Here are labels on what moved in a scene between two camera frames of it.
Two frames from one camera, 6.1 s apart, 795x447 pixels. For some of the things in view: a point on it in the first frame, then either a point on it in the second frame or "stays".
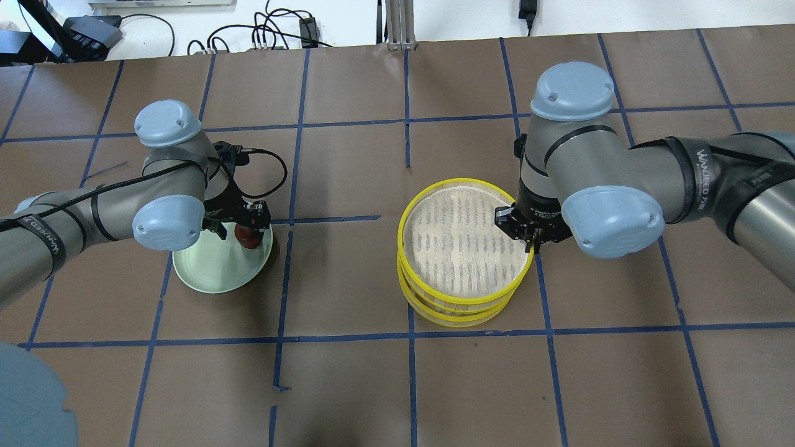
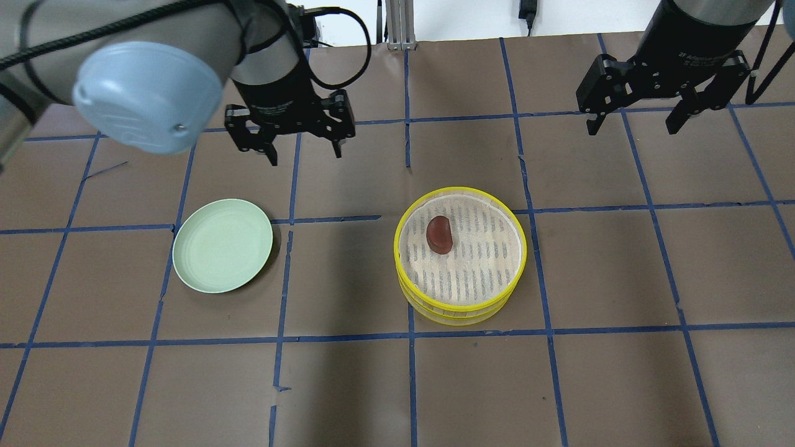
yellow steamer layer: [452, 249] stays
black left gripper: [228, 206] -> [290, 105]
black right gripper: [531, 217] -> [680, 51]
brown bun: [248, 238] -> [439, 235]
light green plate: [215, 264] stays
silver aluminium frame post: [400, 15] stays
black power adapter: [527, 11] stays
